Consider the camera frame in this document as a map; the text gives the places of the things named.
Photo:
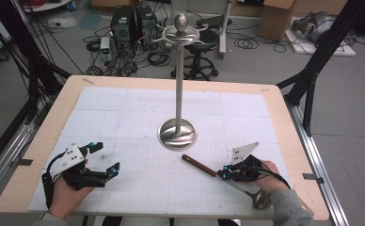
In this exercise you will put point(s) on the grey bag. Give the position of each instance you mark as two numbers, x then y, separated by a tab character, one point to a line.
317	26

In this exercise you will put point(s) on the black table bracket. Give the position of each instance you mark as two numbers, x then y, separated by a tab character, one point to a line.
22	162
312	177

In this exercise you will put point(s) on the black metal frame leg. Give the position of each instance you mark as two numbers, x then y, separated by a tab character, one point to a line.
325	50

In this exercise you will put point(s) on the steel utensil hanging stand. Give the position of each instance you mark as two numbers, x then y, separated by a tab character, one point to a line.
179	94

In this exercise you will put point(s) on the person's right hand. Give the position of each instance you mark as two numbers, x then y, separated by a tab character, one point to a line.
270	180

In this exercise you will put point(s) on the person's left grey sleeve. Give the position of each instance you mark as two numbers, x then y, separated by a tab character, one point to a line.
50	221

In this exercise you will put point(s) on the person's left hand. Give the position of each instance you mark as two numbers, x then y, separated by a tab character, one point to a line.
66	199

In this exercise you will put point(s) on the light wooden table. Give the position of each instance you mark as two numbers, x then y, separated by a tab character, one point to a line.
61	94

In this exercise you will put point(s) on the person's grey sleeve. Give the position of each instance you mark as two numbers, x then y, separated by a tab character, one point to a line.
50	221
292	208

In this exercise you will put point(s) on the brown cardboard box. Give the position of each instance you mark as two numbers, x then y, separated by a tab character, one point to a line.
276	20

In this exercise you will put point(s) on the black flat device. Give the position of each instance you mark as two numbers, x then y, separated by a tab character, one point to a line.
213	21

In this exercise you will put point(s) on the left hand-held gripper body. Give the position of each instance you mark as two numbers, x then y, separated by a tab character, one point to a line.
69	161

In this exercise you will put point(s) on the white floor board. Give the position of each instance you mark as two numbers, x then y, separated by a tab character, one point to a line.
325	49

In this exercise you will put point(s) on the black round stool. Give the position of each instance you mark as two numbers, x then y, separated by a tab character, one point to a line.
199	59

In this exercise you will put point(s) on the black computer tower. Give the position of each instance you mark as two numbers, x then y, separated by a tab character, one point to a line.
147	23
123	25

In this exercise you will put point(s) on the aluminium rail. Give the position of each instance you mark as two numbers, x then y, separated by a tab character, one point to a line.
323	163
5	160

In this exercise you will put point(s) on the white grid mat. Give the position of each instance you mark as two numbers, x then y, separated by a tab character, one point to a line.
146	188

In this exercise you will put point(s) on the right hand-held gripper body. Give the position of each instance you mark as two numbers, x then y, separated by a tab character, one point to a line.
245	153

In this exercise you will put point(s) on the person's right grey sleeve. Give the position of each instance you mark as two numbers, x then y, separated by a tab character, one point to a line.
292	208

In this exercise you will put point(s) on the white stand post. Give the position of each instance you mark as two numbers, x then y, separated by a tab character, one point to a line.
224	28

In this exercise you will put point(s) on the small white power supply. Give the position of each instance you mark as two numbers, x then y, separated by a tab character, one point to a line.
105	48

